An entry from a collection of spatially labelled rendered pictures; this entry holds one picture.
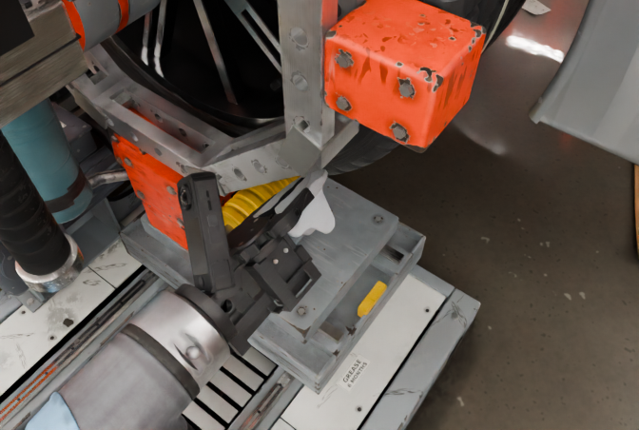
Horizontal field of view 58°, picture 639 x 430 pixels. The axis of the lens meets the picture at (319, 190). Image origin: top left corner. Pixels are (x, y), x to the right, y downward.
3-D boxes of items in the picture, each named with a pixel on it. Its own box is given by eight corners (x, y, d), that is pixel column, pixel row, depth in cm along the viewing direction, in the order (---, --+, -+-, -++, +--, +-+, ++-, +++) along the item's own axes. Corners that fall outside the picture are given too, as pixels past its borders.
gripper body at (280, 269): (288, 270, 66) (215, 352, 60) (242, 212, 63) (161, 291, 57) (327, 269, 59) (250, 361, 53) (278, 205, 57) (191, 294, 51)
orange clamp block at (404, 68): (374, 57, 49) (470, 100, 46) (319, 108, 45) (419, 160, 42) (381, -18, 44) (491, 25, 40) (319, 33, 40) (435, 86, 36)
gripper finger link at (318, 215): (347, 203, 67) (298, 258, 62) (318, 162, 65) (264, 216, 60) (364, 200, 64) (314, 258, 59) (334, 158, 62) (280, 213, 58)
